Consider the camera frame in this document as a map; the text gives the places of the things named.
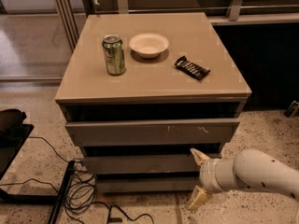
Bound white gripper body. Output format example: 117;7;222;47
199;159;236;193

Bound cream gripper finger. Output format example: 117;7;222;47
187;186;212;211
191;148;209;166

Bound grey drawer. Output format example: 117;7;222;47
96;177;201;193
83;153;199;175
65;119;239;147

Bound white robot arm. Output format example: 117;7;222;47
187;148;299;211

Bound grey drawer cabinet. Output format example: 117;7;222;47
55;13;250;181

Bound grey bottom drawer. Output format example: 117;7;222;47
96;177;201;193

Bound grey top drawer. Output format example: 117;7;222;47
65;119;239;147

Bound black snack bar wrapper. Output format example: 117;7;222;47
175;56;210;80

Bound dark object on floor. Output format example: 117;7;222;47
284;101;299;118

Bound white bowl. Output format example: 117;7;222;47
129;33;169;59

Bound green soda can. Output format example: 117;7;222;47
102;35;125;76

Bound black metal stand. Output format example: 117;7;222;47
0;108;76;224

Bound black coiled cable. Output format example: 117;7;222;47
0;135;155;224

